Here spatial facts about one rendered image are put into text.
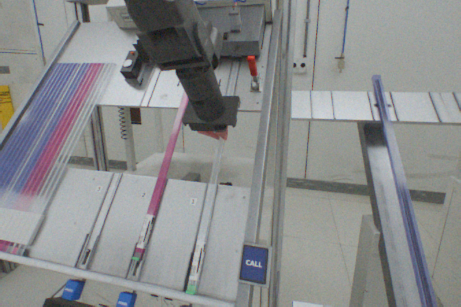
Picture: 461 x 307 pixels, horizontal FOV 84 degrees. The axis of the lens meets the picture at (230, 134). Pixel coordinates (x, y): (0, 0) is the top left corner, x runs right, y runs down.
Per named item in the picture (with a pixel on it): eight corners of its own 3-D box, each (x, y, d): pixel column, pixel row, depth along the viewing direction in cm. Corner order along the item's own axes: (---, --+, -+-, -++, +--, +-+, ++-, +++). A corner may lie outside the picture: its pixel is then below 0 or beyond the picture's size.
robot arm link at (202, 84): (168, 75, 37) (205, 73, 36) (179, 45, 41) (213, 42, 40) (184, 105, 43) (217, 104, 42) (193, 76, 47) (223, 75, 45)
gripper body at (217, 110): (193, 101, 52) (180, 75, 46) (241, 102, 49) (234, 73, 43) (184, 127, 49) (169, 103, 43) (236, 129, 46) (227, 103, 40)
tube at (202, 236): (196, 294, 42) (194, 295, 41) (188, 292, 42) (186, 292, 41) (239, 64, 65) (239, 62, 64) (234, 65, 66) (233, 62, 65)
